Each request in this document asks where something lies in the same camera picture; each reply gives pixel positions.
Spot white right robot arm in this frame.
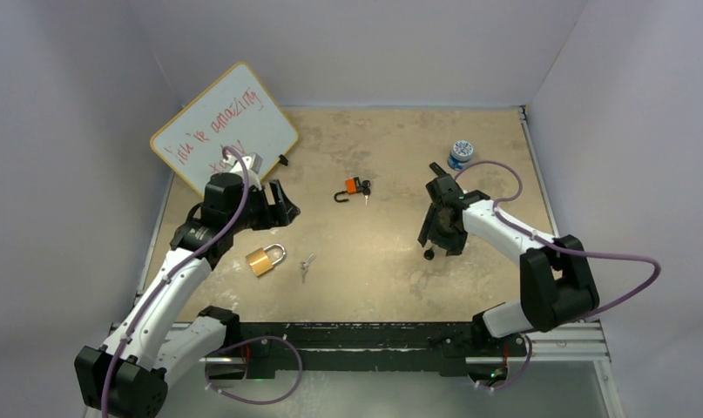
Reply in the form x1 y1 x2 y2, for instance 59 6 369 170
418 163 599 354

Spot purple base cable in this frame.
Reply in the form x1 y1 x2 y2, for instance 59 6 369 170
204 335 304 406
473 334 534 394

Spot small silver keys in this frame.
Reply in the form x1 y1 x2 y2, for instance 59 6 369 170
300 253 316 284

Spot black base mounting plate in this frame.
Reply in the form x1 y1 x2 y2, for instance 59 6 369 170
209 321 527 380

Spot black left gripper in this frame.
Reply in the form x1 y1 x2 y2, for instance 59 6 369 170
228 179 298 234

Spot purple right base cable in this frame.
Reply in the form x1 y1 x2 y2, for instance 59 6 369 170
473 334 534 394

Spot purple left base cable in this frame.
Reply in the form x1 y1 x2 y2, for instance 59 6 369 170
204 335 304 406

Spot brass padlock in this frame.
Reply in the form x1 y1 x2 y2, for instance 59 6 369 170
245 243 287 278

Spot blue white round jar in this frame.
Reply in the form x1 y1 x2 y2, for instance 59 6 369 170
447 140 475 171

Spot whiteboard with red writing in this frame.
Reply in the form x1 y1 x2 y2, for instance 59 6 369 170
150 62 299 195

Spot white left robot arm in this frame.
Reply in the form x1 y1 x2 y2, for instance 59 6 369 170
74 173 300 417

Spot orange padlock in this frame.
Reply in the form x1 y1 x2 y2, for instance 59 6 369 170
334 177 362 203

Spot black-headed keys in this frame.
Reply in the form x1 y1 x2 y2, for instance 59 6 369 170
361 180 371 206

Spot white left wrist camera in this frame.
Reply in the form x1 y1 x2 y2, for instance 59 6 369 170
228 152 262 187

